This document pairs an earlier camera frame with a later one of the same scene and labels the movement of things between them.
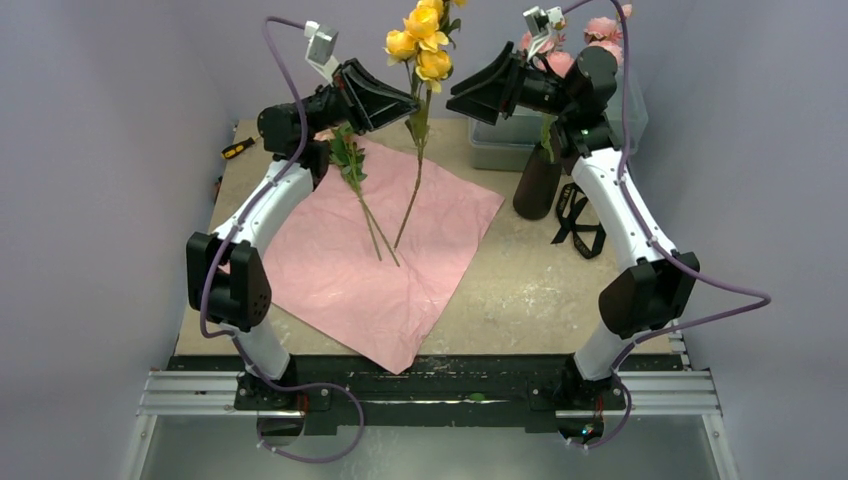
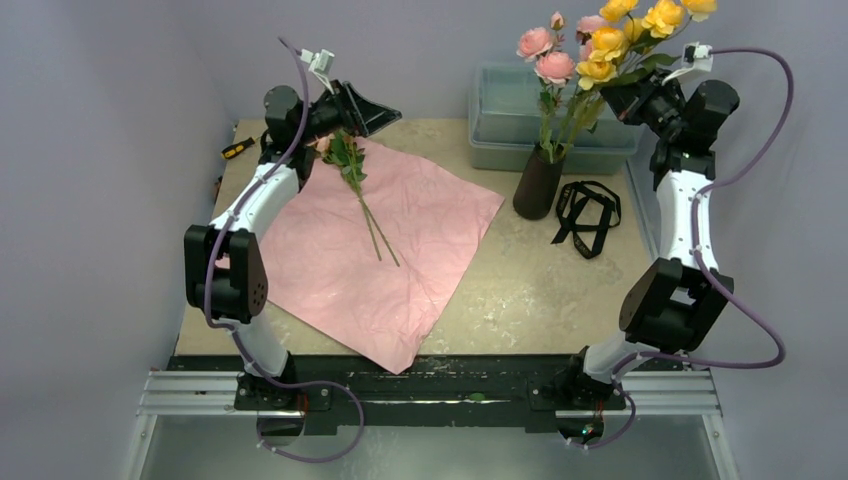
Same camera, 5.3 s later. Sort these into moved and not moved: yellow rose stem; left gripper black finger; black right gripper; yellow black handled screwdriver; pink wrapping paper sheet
Moved: left gripper black finger; black right gripper; yellow rose stem
Not moved: yellow black handled screwdriver; pink wrapping paper sheet
